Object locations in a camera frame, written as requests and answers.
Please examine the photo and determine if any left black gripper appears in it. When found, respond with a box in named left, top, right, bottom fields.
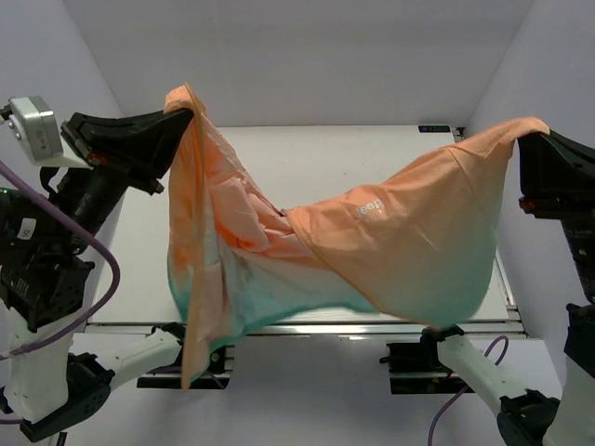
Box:
left=51, top=102, right=195, bottom=251

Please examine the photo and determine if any orange and teal jacket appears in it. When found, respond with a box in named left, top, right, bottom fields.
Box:
left=164, top=85, right=550, bottom=388

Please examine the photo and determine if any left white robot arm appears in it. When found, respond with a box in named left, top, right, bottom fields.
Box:
left=1, top=98, right=197, bottom=445

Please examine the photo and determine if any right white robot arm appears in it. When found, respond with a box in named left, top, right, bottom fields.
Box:
left=419, top=131, right=594, bottom=445

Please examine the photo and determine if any right blue corner label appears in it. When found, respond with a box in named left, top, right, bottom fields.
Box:
left=417, top=125, right=452, bottom=134

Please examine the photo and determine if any white front panel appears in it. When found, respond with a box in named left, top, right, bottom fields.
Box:
left=44, top=332, right=582, bottom=446

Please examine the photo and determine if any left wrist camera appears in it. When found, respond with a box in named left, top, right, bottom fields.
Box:
left=1, top=96, right=63, bottom=165

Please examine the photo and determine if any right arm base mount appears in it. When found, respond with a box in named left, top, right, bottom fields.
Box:
left=378, top=342, right=473, bottom=395

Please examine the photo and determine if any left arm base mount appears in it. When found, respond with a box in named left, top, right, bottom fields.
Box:
left=136, top=346, right=234, bottom=390

